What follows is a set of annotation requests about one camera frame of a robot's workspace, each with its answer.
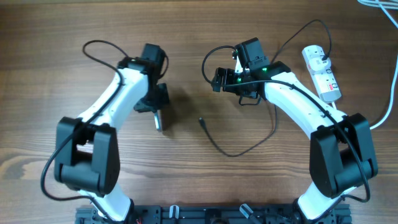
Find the blue Galaxy smartphone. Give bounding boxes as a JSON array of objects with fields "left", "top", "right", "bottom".
[{"left": 154, "top": 111, "right": 162, "bottom": 132}]

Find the black charger cable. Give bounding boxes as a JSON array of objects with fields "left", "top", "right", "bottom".
[{"left": 198, "top": 19, "right": 333, "bottom": 158}]

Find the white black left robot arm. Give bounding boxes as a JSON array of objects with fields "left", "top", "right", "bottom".
[{"left": 48, "top": 44, "right": 169, "bottom": 223}]

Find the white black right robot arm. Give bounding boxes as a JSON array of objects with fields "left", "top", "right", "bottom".
[{"left": 210, "top": 37, "right": 378, "bottom": 223}]

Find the white USB charger plug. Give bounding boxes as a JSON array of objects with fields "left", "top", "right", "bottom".
[{"left": 307, "top": 57, "right": 331, "bottom": 75}]

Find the white power strip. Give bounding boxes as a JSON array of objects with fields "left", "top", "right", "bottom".
[{"left": 302, "top": 45, "right": 341, "bottom": 104}]

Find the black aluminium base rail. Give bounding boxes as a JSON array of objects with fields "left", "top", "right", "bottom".
[{"left": 75, "top": 204, "right": 352, "bottom": 224}]

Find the white power strip cord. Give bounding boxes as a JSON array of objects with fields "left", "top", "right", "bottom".
[{"left": 331, "top": 0, "right": 398, "bottom": 131}]

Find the white bundled cable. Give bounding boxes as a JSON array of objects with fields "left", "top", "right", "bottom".
[{"left": 356, "top": 0, "right": 398, "bottom": 10}]

